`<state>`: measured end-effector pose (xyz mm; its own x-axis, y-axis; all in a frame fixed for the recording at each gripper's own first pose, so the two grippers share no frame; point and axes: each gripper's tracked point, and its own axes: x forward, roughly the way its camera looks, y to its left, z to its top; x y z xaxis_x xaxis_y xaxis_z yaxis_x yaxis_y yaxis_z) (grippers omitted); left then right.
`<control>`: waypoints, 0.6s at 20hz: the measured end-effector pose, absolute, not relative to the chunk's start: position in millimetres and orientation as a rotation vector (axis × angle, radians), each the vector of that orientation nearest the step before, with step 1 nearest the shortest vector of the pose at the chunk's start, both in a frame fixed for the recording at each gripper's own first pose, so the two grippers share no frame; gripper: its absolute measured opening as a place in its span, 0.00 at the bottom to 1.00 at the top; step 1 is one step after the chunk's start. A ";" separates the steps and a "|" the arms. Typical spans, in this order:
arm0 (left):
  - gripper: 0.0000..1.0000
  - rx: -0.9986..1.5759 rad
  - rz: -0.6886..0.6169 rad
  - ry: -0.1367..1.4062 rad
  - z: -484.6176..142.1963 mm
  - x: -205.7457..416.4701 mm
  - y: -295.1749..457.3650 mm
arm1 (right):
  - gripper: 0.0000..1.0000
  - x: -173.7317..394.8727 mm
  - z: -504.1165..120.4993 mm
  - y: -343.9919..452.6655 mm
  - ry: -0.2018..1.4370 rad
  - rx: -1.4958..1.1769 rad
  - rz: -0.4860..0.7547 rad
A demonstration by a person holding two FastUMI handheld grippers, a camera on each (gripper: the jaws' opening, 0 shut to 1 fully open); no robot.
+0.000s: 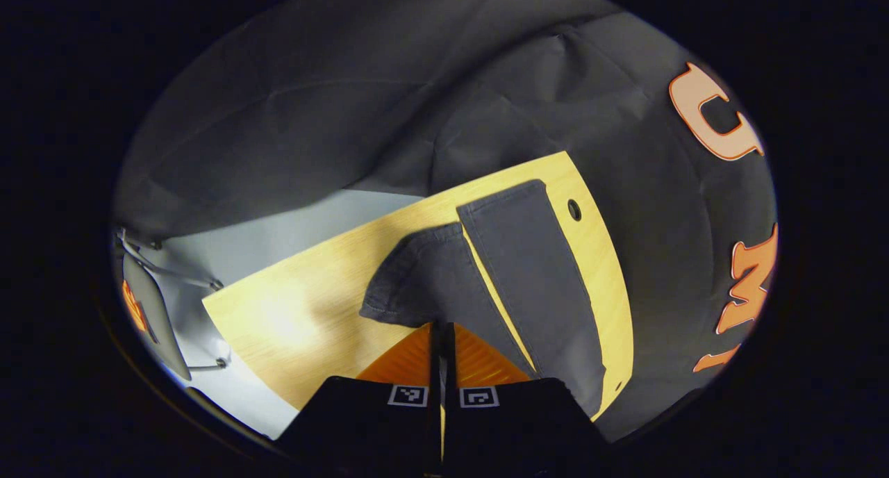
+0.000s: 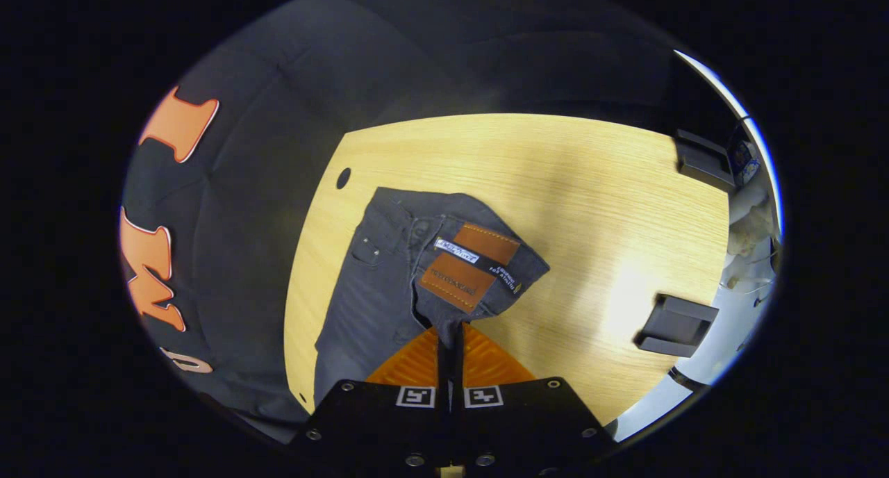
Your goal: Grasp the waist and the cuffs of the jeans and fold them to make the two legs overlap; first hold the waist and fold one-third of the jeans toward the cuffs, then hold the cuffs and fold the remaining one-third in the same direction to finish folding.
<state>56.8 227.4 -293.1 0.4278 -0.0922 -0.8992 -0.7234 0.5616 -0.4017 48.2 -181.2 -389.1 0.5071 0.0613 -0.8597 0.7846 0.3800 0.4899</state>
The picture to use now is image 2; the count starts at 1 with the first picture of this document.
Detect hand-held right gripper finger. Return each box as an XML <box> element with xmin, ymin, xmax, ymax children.
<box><xmin>451</xmin><ymin>322</ymin><xmax>619</xmax><ymax>469</ymax></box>
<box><xmin>287</xmin><ymin>327</ymin><xmax>451</xmax><ymax>469</ymax></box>

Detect dark grey jeans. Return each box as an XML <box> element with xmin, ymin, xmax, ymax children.
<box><xmin>314</xmin><ymin>186</ymin><xmax>551</xmax><ymax>409</ymax></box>

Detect black plastic stand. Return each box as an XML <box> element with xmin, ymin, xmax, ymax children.
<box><xmin>675</xmin><ymin>129</ymin><xmax>737</xmax><ymax>192</ymax></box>
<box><xmin>633</xmin><ymin>294</ymin><xmax>720</xmax><ymax>359</ymax></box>

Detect white bundled object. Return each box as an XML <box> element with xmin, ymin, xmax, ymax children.
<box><xmin>726</xmin><ymin>183</ymin><xmax>777</xmax><ymax>256</ymax></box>

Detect blue printed box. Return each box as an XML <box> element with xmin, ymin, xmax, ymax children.
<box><xmin>726</xmin><ymin>139</ymin><xmax>759</xmax><ymax>187</ymax></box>

